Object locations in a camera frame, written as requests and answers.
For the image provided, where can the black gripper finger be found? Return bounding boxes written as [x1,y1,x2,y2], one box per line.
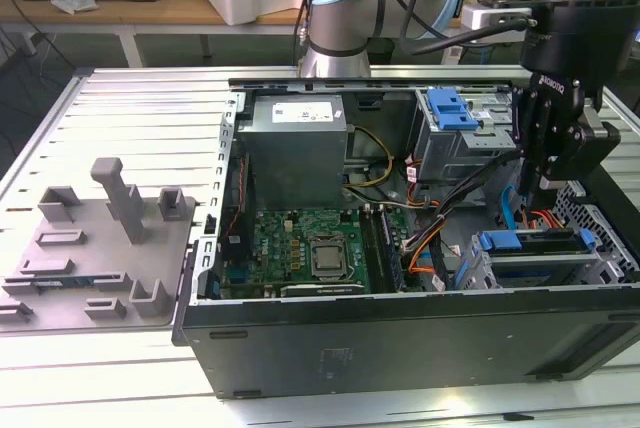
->
[512,87,551,204]
[539,112,621,190]

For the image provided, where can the blue data wire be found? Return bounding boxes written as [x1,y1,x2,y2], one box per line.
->
[501,185,529,235]

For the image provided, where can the orange power wire black plug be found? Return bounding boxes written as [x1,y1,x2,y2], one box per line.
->
[522,208,571,234]

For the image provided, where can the hard disk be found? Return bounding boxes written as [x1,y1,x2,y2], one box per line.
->
[452,228,597,292]

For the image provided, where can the grey perforated disk bay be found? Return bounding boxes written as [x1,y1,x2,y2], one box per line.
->
[452,157,639,292]

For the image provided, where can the grey optical drive cage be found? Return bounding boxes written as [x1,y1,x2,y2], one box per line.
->
[412,89,524,184]

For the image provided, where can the blue plastic drive latch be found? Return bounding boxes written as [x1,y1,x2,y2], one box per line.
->
[427,89,481,132]

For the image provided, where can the black RAM slot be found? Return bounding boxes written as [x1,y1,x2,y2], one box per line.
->
[358,203,385,295]

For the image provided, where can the silver CPU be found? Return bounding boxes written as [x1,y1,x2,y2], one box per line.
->
[314,243,346,272]

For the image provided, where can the grey power supply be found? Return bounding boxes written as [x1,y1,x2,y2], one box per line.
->
[237,94,349,209]

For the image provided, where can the black graphics card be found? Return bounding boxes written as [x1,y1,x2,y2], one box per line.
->
[279,281,369,299]

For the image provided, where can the green motherboard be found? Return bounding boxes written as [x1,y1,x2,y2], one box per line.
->
[219,205,416,297]

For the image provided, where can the black PC case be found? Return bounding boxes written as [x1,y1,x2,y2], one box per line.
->
[171,76,640,402]

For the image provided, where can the black case fan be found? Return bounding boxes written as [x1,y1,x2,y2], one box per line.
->
[219,150,257,269]

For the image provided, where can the wooden desk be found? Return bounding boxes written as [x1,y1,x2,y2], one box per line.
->
[0,0,640,69]

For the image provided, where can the grey parts rack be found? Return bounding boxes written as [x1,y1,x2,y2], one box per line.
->
[0,155,199,334]

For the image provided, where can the crumpled white tissue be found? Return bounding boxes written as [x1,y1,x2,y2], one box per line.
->
[49,0,100,15]

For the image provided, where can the RAM stick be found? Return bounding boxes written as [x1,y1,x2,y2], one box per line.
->
[32,276,99,290]

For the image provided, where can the black sleeved cable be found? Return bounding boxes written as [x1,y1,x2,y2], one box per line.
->
[429,150,524,222]

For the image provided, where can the black camera cable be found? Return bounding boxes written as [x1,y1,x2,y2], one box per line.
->
[384,0,540,57]

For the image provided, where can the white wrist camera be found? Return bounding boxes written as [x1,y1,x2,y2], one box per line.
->
[460,1,534,45]

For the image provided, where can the multicolour wire harness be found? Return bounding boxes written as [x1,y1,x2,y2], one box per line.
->
[402,210,451,292]

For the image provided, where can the yellow wire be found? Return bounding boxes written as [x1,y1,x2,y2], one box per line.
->
[344,125,396,189]

